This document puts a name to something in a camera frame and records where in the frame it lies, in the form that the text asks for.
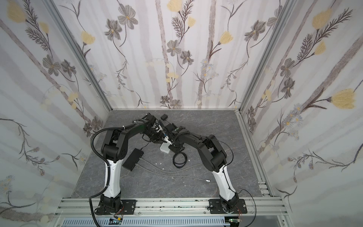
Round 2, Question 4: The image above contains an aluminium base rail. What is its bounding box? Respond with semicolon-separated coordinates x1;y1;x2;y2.
50;182;293;227

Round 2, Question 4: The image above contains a black network switch box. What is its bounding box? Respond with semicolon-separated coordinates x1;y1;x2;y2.
122;148;144;171

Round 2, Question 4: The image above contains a white slotted cable duct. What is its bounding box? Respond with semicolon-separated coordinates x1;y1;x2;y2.
62;217;231;227

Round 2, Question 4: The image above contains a white rectangular device box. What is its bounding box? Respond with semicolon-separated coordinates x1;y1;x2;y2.
160;142;170;154

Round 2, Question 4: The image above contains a black cable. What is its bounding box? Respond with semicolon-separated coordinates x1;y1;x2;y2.
172;151;188;169

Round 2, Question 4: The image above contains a grey cable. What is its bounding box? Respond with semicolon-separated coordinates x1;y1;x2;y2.
136;157;211;183

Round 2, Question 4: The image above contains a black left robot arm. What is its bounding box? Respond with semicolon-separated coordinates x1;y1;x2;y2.
88;113;162;227

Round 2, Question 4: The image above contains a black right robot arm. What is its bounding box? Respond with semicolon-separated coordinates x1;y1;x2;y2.
165;124;240;213

